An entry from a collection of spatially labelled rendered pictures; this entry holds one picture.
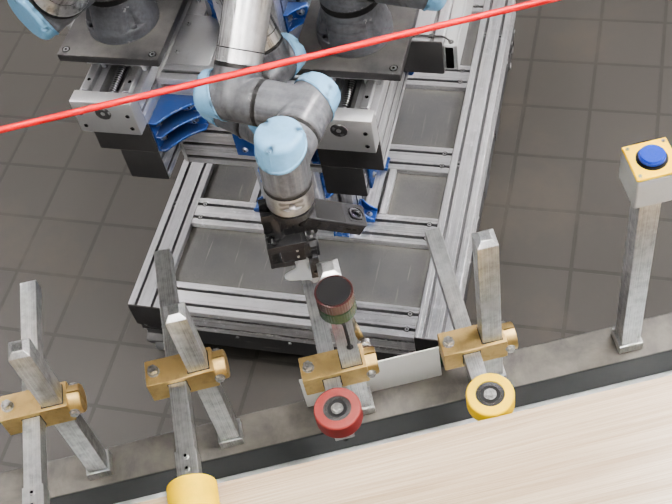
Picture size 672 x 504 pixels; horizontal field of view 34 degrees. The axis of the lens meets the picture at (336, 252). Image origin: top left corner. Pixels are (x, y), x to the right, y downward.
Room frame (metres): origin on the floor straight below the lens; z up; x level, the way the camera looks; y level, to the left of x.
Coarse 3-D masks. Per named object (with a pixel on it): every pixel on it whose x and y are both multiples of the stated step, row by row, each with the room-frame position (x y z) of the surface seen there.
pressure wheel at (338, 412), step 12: (324, 396) 0.94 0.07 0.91; (336, 396) 0.94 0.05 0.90; (348, 396) 0.93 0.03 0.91; (324, 408) 0.92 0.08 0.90; (336, 408) 0.91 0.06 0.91; (348, 408) 0.91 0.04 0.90; (360, 408) 0.90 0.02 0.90; (324, 420) 0.89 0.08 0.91; (336, 420) 0.89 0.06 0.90; (348, 420) 0.88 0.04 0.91; (360, 420) 0.89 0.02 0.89; (324, 432) 0.89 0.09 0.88; (336, 432) 0.87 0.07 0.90; (348, 432) 0.87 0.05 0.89
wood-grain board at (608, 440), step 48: (432, 432) 0.83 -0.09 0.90; (480, 432) 0.81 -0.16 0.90; (528, 432) 0.79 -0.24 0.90; (576, 432) 0.78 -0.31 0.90; (624, 432) 0.76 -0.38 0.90; (240, 480) 0.83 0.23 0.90; (288, 480) 0.81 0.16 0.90; (336, 480) 0.79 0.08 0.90; (384, 480) 0.77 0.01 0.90; (432, 480) 0.75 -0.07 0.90; (480, 480) 0.73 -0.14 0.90; (528, 480) 0.71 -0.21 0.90; (576, 480) 0.70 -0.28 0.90; (624, 480) 0.68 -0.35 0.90
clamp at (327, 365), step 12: (360, 348) 1.04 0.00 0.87; (372, 348) 1.03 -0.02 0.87; (300, 360) 1.04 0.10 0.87; (312, 360) 1.04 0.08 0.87; (324, 360) 1.03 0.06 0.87; (336, 360) 1.03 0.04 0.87; (372, 360) 1.01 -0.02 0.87; (312, 372) 1.01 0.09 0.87; (324, 372) 1.01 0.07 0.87; (336, 372) 1.00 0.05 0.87; (348, 372) 1.00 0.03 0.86; (360, 372) 1.00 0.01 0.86; (372, 372) 1.00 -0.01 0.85; (312, 384) 1.00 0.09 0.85; (348, 384) 1.00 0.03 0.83
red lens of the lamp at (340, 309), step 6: (330, 276) 1.01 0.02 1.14; (336, 276) 1.00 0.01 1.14; (342, 276) 1.00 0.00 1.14; (354, 294) 0.98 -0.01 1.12; (318, 300) 0.97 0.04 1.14; (348, 300) 0.95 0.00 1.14; (354, 300) 0.97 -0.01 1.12; (318, 306) 0.97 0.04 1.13; (324, 306) 0.95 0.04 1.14; (330, 306) 0.95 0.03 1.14; (336, 306) 0.95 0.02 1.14; (342, 306) 0.95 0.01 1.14; (348, 306) 0.95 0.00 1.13; (324, 312) 0.96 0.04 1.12; (330, 312) 0.95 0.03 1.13; (336, 312) 0.95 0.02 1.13; (342, 312) 0.95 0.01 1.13
